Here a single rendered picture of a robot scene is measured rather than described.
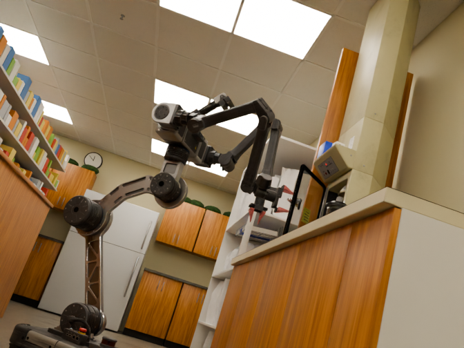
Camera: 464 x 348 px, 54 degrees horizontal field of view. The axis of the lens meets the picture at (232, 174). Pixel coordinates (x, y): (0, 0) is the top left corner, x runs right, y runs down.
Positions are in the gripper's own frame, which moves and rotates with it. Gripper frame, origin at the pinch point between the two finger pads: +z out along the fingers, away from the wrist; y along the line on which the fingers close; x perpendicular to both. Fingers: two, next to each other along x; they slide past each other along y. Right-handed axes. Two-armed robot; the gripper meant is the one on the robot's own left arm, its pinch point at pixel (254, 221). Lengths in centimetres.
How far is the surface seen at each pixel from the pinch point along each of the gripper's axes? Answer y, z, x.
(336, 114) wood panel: 30, -76, -9
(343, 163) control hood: 28, -32, -43
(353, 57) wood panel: 33, -119, -10
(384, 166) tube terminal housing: 53, -41, -37
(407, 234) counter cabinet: 8, 28, -149
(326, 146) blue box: 23, -46, -27
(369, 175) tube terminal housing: 41, -29, -46
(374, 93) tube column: 36, -75, -46
